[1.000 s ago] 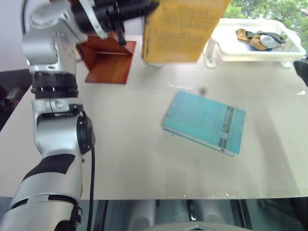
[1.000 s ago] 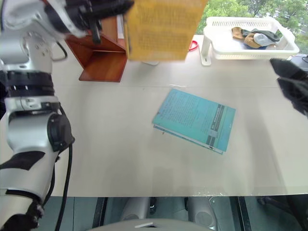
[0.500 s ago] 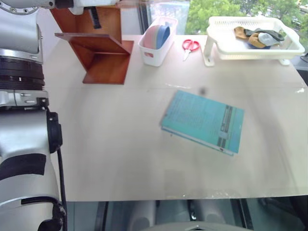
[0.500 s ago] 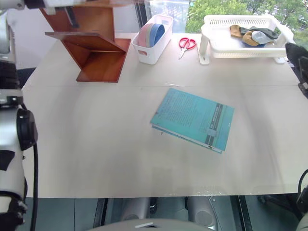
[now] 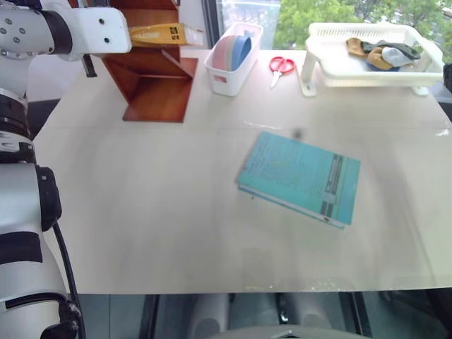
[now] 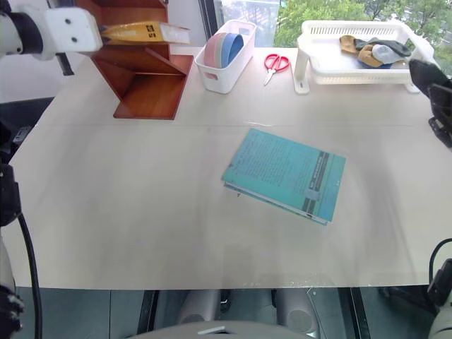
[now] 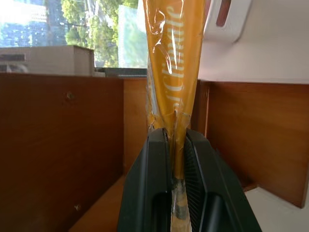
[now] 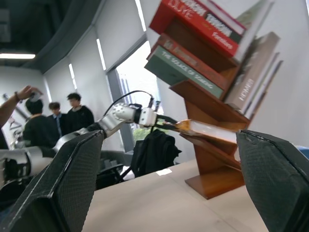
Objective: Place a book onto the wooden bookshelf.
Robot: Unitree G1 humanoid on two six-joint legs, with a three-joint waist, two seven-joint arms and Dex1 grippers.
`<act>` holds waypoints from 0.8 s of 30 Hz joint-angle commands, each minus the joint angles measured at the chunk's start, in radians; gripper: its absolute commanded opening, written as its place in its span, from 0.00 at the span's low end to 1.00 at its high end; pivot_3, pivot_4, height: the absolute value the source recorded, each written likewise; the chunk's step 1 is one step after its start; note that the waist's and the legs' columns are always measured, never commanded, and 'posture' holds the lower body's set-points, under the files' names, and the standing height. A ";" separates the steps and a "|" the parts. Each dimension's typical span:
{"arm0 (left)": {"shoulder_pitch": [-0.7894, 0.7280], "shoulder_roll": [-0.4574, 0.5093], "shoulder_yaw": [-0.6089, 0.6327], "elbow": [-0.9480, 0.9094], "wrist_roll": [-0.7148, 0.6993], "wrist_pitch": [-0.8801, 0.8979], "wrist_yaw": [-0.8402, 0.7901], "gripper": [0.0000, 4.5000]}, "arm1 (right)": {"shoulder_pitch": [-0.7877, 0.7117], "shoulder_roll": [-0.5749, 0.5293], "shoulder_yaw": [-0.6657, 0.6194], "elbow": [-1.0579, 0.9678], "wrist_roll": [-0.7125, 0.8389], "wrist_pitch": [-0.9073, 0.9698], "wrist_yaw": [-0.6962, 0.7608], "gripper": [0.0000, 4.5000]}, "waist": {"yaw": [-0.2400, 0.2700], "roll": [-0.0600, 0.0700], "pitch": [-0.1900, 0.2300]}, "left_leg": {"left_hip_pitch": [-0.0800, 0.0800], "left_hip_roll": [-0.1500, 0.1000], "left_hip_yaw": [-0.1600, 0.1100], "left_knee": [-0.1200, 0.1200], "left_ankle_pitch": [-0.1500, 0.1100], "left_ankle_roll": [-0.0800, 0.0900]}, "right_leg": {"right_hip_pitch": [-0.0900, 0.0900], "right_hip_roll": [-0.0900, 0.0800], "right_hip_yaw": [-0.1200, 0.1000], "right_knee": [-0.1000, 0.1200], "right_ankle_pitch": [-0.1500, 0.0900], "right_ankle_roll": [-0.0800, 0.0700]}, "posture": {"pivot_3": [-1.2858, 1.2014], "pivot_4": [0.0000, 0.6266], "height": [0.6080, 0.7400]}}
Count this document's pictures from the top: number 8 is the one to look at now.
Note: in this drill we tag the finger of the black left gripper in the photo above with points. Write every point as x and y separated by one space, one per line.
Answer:
171 127
172 119

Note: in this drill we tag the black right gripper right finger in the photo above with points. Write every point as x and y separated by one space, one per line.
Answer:
275 183

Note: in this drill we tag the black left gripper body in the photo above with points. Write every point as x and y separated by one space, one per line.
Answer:
159 122

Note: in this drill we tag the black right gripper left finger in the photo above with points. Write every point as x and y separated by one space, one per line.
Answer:
60 183

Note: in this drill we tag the orange cover book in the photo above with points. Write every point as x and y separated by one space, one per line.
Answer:
205 129

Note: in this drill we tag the grey green solace book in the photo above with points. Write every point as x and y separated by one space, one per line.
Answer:
178 71

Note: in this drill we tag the wooden tree bookshelf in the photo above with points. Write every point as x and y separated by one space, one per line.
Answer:
213 174

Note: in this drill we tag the beige Homer book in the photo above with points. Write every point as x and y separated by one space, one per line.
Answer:
251 79

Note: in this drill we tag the thin grey upright book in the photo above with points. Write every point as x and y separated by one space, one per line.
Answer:
269 91

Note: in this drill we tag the large red furniture book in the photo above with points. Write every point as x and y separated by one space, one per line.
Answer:
193 26

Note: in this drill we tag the thin white upright book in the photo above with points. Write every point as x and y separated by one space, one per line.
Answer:
264 84

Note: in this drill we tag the dark spine red cover book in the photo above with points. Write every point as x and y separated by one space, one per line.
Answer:
224 26

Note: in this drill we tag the thin pale green book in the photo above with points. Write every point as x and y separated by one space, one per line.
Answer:
256 21

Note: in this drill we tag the bystander raised hand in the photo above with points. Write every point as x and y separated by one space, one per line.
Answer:
24 91

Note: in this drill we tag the black backpack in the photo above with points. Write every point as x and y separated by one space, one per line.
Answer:
154 152

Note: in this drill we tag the blue box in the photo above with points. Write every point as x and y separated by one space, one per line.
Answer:
301 148

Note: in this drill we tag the white card on table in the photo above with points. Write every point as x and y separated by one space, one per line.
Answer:
164 172

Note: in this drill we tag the black office chair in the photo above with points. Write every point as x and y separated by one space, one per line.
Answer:
113 166

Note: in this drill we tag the person in black, back turned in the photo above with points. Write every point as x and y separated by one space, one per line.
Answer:
38 130

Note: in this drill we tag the person in dark blazer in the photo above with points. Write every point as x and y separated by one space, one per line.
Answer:
58 120

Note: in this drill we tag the person in black hoodie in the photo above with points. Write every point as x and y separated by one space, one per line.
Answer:
79 116

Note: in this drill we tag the long ceiling light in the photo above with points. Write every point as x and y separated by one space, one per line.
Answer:
17 56

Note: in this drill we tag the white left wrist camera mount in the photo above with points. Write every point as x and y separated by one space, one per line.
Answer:
148 117

